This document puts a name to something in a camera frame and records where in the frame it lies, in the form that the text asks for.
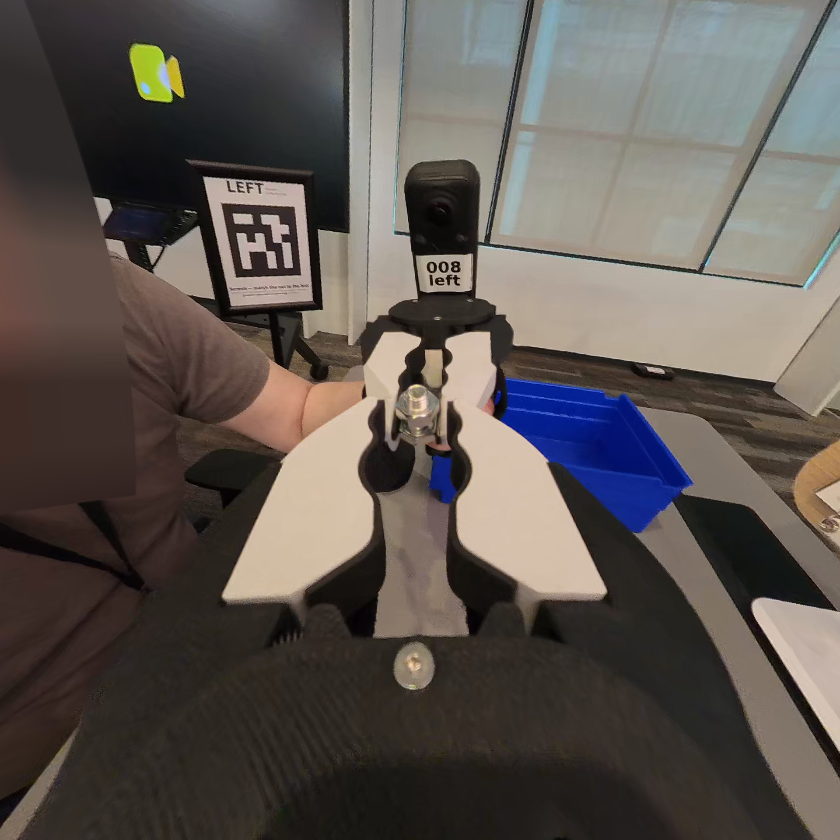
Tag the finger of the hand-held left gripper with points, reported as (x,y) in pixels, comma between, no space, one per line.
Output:
(387,367)
(472,367)

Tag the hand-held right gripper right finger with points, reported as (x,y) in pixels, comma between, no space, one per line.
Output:
(525,518)

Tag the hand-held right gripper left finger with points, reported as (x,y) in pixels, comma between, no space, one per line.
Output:
(308,518)

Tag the thick short steel bolt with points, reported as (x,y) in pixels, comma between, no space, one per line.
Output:
(417,397)

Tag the blue plastic bin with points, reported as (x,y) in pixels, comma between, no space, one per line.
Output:
(590,459)

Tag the person's left forearm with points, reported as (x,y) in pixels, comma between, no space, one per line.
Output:
(328,410)

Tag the person's left hand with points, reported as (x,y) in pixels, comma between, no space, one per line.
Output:
(441,448)

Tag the framed marker sign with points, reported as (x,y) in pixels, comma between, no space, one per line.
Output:
(262,243)

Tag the black power strip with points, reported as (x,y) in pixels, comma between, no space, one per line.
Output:
(653,372)

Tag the large grid window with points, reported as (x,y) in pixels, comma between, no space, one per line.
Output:
(623,131)

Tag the person's torso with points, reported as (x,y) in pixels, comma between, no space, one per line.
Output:
(184,361)

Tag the black television screen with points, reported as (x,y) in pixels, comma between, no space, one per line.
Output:
(229,98)

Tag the wooden display board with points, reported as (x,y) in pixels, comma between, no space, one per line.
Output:
(810,489)

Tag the small tablet screen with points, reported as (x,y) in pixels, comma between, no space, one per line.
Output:
(138,222)

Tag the white stand base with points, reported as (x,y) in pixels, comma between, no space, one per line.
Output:
(807,656)

